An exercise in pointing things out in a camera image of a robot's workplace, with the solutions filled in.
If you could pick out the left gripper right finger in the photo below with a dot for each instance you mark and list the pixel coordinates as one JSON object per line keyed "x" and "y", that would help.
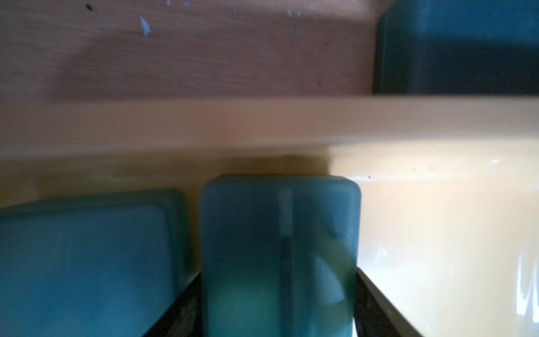
{"x": 375, "y": 315}

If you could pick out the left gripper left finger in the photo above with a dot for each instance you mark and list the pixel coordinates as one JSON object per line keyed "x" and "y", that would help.
{"x": 185, "y": 317}

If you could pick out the green pencil case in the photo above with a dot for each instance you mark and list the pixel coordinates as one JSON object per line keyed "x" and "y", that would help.
{"x": 96, "y": 265}
{"x": 279, "y": 255}
{"x": 457, "y": 47}

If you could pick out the yellow plastic tray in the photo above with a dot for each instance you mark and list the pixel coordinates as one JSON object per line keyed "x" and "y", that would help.
{"x": 449, "y": 227}

